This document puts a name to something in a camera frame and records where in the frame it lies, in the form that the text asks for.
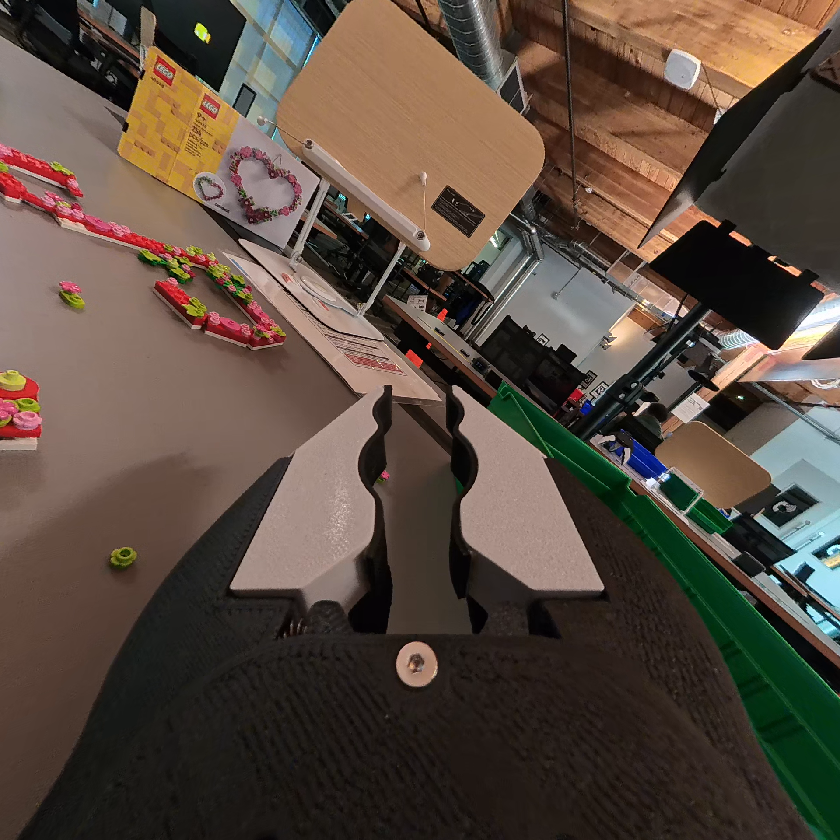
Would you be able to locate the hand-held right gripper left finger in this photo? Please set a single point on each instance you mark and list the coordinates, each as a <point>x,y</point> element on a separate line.
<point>315,525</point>

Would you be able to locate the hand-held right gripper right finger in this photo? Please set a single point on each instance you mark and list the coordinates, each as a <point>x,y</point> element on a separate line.
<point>525,525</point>

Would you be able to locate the short red lego segment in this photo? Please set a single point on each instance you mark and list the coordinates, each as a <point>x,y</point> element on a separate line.
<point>19,394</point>

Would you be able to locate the lime green lego flower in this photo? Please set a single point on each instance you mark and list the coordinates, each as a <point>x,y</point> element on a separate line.
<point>123,558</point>

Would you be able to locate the l-shaped red lego segment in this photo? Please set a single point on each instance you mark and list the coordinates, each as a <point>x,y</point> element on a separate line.
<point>223,325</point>

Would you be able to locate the pink and green lego flower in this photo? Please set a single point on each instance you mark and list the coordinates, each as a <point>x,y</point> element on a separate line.
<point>71,298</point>

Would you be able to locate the long red lego segment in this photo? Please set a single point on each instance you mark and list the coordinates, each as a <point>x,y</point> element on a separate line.
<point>131,237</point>

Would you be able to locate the yellow lego box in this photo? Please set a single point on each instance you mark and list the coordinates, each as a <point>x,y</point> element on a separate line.
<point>170,131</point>

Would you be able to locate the c-shaped red lego segment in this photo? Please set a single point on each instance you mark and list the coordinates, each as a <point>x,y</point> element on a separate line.
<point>39,167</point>

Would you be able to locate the blue storage bin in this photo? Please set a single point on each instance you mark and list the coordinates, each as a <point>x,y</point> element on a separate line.
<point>646,459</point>

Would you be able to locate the small green box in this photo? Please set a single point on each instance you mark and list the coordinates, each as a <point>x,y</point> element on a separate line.
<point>679,492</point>
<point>712,518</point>

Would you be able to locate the printed paper sheet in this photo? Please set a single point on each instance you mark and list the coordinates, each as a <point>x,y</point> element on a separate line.
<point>367,367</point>

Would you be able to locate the black light stand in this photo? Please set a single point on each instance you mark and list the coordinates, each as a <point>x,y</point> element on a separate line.
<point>643,374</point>

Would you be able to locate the small wooden board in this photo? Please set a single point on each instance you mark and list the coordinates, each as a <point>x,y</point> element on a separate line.
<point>715,459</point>

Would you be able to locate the background workbench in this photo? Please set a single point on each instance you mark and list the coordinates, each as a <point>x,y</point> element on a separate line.
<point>433,328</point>

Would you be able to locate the green plastic bin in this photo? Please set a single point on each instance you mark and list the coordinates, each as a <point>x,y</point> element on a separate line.
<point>754,656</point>

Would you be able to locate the studio light with barn doors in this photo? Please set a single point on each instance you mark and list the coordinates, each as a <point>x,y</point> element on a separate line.
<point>754,184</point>

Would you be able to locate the white ceiling access point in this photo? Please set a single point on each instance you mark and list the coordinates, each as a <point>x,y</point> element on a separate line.
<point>682,69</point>

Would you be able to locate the black monitor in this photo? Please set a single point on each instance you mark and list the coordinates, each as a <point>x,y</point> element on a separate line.
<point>190,52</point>

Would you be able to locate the silver duct with vent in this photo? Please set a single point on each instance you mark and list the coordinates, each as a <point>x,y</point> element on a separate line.
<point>472,39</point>

